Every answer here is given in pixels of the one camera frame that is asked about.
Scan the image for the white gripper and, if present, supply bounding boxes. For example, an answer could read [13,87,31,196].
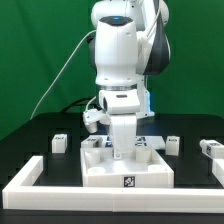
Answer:
[109,114,137,158]

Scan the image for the white square tabletop part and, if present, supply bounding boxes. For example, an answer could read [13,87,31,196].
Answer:
[80,147,174,188]

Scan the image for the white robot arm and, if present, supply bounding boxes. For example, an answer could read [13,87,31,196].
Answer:
[89,0,170,159]

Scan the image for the fiducial tag sheet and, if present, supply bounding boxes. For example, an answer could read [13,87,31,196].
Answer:
[90,135,165,149]

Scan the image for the white U-shaped obstacle fence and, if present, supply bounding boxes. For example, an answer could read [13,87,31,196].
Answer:
[2,156,224,213]

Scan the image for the black base cables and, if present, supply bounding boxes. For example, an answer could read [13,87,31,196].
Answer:
[59,96,98,114]

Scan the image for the white camera cable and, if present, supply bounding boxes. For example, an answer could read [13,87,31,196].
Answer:
[29,29,98,120]

